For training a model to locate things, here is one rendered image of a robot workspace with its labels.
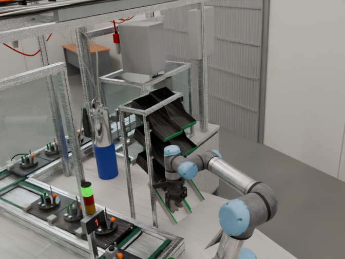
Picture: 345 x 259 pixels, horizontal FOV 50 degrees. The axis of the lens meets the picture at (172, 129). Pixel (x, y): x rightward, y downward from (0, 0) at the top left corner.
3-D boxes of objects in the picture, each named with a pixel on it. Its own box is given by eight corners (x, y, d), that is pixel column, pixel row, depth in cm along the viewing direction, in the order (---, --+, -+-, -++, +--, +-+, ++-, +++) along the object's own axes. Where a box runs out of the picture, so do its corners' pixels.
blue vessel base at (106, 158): (122, 172, 294) (118, 142, 283) (109, 182, 282) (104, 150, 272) (108, 168, 302) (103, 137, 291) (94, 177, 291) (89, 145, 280)
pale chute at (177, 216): (188, 214, 219) (192, 212, 216) (173, 225, 211) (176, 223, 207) (162, 174, 224) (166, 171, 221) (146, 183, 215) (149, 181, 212)
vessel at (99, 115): (117, 142, 283) (111, 94, 268) (104, 149, 273) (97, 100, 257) (103, 138, 290) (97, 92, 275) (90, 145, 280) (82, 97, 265)
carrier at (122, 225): (134, 226, 218) (132, 208, 213) (106, 251, 200) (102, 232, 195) (103, 214, 230) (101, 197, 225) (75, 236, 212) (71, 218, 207)
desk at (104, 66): (92, 70, 955) (88, 41, 925) (114, 81, 849) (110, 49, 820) (66, 75, 922) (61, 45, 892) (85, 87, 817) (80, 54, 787)
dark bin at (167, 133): (181, 133, 199) (185, 123, 194) (164, 142, 191) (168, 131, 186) (147, 104, 211) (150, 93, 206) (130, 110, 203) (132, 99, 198)
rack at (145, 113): (189, 207, 247) (184, 92, 215) (157, 239, 220) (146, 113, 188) (163, 198, 258) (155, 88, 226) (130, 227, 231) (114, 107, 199)
